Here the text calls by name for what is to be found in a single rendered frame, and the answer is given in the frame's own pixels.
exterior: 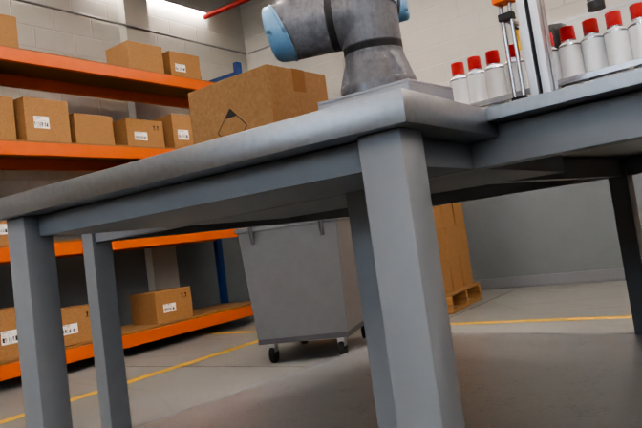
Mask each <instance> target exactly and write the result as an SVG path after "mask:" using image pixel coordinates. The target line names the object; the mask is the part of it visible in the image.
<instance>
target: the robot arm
mask: <svg viewBox="0 0 642 428"><path fill-rule="evenodd" d="M409 18H410V12H409V5H408V0H274V2H273V5H272V6H271V5H268V6H267V7H264V8H263V9H262V19H263V25H264V29H265V32H266V36H267V41H268V44H269V46H270V48H271V50H272V52H273V54H274V56H275V57H276V58H277V59H278V60H279V61H281V62H290V61H299V60H301V59H305V58H310V57H315V56H319V55H324V54H333V53H337V52H342V51H343V53H344V59H345V67H344V73H343V78H342V84H341V91H340V94H341V96H346V95H349V94H353V93H357V92H360V91H364V90H368V89H371V88H374V87H378V86H381V85H385V84H389V83H392V82H396V81H400V80H402V79H406V78H410V79H414V80H417V77H416V75H415V73H414V71H413V70H412V68H411V66H410V64H409V62H408V60H407V58H406V56H405V54H404V51H403V46H402V39H401V32H400V26H399V23H401V22H404V21H407V20H408V19H409Z"/></svg>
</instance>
